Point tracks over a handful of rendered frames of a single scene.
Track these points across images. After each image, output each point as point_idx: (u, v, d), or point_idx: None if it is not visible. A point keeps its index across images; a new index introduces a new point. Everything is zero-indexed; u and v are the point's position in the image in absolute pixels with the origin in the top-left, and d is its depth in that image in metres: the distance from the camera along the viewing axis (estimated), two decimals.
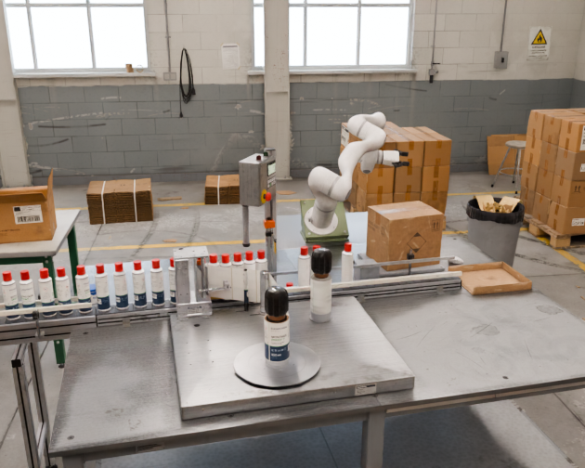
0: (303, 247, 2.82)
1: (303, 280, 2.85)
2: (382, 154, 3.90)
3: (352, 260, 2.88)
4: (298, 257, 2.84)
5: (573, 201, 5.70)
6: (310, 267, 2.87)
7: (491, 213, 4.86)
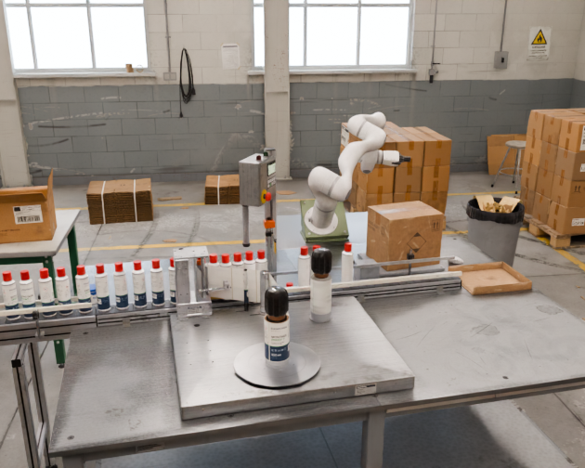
0: (303, 247, 2.82)
1: (303, 280, 2.85)
2: (382, 154, 3.90)
3: (352, 260, 2.88)
4: (298, 257, 2.84)
5: (573, 201, 5.70)
6: (310, 267, 2.87)
7: (491, 213, 4.86)
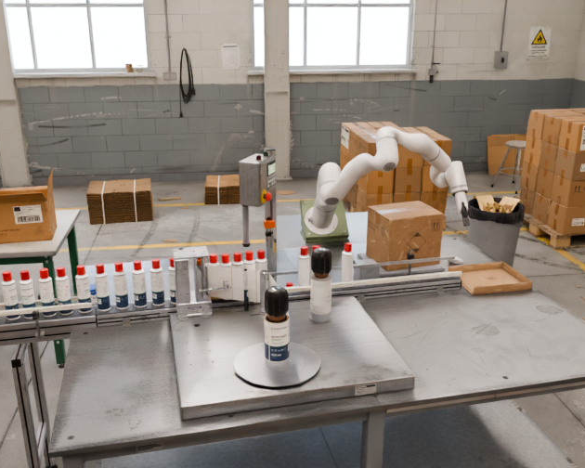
0: (303, 247, 2.82)
1: (303, 280, 2.85)
2: (465, 190, 3.27)
3: (352, 260, 2.88)
4: (298, 257, 2.84)
5: (573, 201, 5.70)
6: (310, 267, 2.87)
7: (491, 213, 4.86)
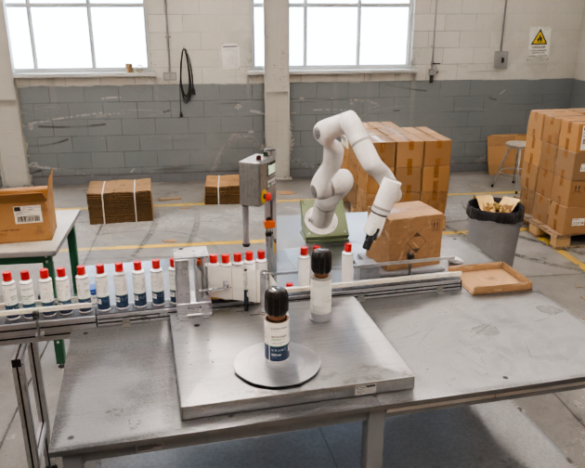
0: (303, 247, 2.82)
1: (303, 280, 2.85)
2: (386, 214, 2.85)
3: (352, 260, 2.88)
4: (298, 257, 2.84)
5: (573, 201, 5.70)
6: (310, 267, 2.87)
7: (491, 213, 4.86)
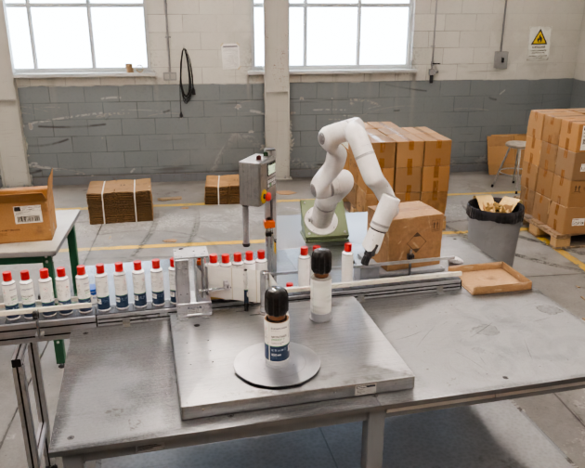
0: (303, 247, 2.82)
1: (303, 280, 2.85)
2: (384, 230, 2.87)
3: (352, 260, 2.88)
4: (298, 257, 2.84)
5: (573, 201, 5.70)
6: (310, 267, 2.87)
7: (491, 213, 4.86)
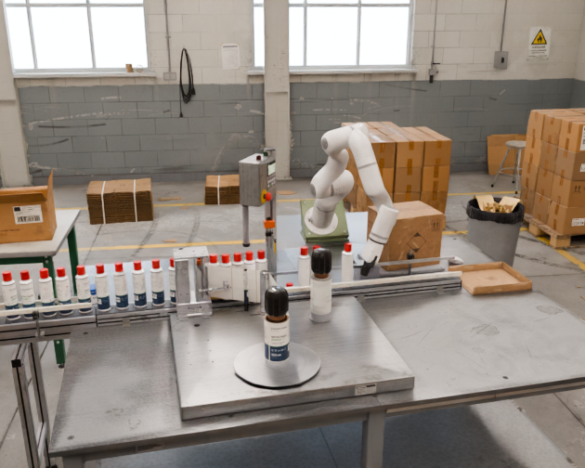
0: (303, 247, 2.82)
1: (303, 280, 2.85)
2: (383, 241, 2.89)
3: (352, 260, 2.88)
4: (298, 257, 2.84)
5: (573, 201, 5.70)
6: (310, 267, 2.87)
7: (491, 213, 4.86)
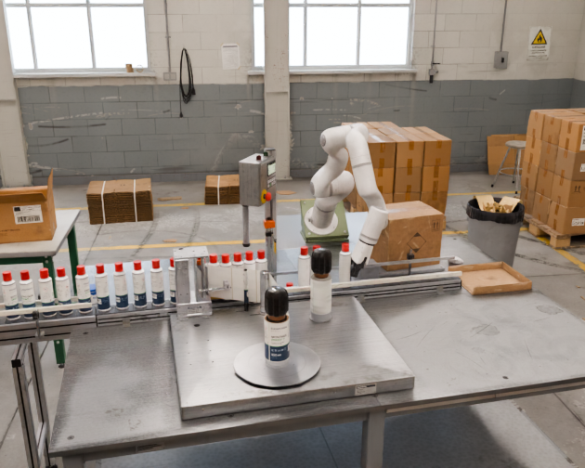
0: (303, 247, 2.82)
1: (303, 280, 2.85)
2: (373, 243, 2.88)
3: (349, 260, 2.88)
4: (298, 257, 2.84)
5: (573, 201, 5.70)
6: (310, 267, 2.87)
7: (491, 213, 4.86)
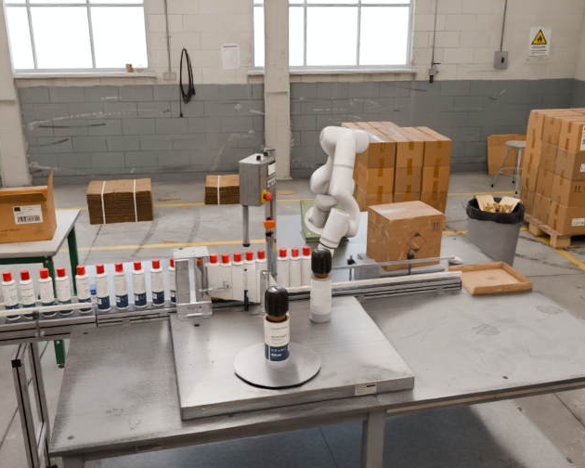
0: (281, 249, 2.81)
1: (281, 282, 2.84)
2: (334, 246, 2.85)
3: (311, 264, 2.84)
4: (277, 259, 2.82)
5: (573, 201, 5.70)
6: (289, 269, 2.85)
7: (491, 213, 4.86)
